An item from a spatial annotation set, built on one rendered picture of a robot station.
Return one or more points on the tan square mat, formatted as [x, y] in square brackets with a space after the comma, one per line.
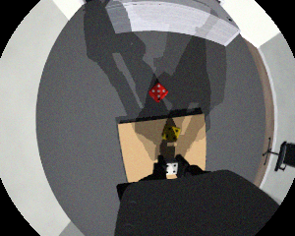
[141, 143]

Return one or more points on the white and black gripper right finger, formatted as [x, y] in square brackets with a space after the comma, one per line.
[185, 169]

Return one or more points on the yellow die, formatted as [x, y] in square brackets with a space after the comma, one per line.
[170, 133]

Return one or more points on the white die with black pips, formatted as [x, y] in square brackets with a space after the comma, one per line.
[172, 165]

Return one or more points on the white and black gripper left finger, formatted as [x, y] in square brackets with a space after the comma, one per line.
[157, 174]

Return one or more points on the red die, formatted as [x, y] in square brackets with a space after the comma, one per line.
[158, 92]

